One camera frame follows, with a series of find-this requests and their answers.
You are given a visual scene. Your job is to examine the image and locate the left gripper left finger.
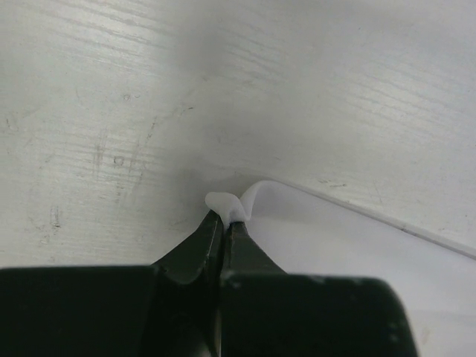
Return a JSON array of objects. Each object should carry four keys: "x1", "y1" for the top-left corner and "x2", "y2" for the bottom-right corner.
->
[{"x1": 150, "y1": 211, "x2": 222, "y2": 356}]

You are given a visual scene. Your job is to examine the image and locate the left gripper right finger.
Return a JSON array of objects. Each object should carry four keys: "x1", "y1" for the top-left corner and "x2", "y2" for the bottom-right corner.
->
[{"x1": 219, "y1": 219, "x2": 373, "y2": 357}]

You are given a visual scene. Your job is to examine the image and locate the white t shirt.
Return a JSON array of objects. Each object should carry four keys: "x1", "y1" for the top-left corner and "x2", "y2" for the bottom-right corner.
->
[{"x1": 205, "y1": 181, "x2": 475, "y2": 356}]

